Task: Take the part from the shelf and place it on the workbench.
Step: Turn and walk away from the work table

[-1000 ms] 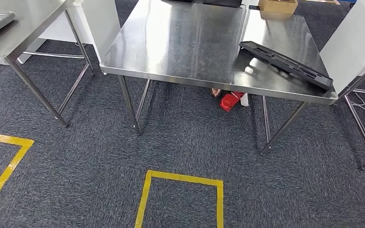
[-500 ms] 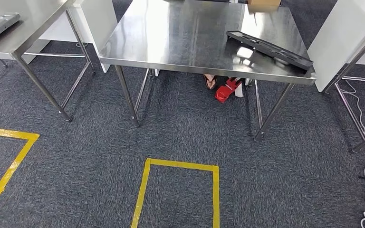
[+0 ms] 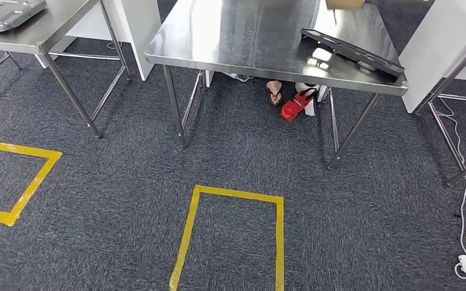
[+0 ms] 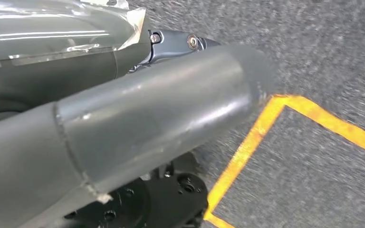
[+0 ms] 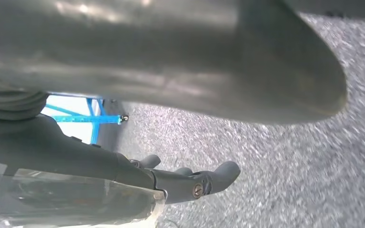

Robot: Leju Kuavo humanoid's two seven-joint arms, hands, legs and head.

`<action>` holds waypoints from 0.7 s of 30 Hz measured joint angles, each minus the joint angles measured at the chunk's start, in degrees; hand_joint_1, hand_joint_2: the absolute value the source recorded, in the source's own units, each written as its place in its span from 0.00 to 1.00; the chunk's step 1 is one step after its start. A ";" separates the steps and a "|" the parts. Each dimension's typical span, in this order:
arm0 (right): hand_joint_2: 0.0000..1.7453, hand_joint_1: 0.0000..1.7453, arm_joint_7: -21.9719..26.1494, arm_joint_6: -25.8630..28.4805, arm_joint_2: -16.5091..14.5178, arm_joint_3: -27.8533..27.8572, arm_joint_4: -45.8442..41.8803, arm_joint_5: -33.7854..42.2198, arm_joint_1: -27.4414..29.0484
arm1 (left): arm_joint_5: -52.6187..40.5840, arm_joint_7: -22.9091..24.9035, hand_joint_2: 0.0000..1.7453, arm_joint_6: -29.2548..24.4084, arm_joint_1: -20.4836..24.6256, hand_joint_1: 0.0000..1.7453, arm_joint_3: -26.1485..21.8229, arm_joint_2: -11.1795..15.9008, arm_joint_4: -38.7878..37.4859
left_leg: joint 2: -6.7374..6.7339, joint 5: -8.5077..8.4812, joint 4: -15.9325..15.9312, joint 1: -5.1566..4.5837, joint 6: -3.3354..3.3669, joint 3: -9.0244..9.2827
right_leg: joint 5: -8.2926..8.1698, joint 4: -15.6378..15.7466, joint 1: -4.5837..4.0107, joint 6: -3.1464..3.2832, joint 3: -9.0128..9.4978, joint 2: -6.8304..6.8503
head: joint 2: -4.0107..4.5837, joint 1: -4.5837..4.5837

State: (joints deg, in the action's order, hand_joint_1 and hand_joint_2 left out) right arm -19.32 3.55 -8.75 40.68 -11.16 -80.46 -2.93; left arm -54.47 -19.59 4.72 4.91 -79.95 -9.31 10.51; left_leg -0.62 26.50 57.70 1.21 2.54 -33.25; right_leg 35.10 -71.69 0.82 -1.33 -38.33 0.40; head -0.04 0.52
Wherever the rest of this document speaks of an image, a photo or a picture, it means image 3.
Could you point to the yellow floor tape square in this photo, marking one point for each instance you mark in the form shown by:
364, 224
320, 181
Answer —
16, 149
237, 194

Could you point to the metal tray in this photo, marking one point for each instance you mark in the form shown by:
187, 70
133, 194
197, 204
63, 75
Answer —
0, 14

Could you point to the black plastic mounting plate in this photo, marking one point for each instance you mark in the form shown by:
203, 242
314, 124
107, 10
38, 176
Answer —
353, 52

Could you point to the stainless steel workbench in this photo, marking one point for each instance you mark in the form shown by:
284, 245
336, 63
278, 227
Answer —
237, 32

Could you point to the white panel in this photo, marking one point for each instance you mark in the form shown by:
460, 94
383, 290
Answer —
430, 48

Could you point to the cardboard box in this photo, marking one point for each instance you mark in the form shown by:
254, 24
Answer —
345, 4

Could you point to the white cabinet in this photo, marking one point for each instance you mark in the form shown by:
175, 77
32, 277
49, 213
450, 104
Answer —
144, 32

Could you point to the red plastic object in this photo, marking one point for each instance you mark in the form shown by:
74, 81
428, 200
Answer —
293, 108

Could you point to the stainless steel table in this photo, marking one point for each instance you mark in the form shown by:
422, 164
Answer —
56, 24

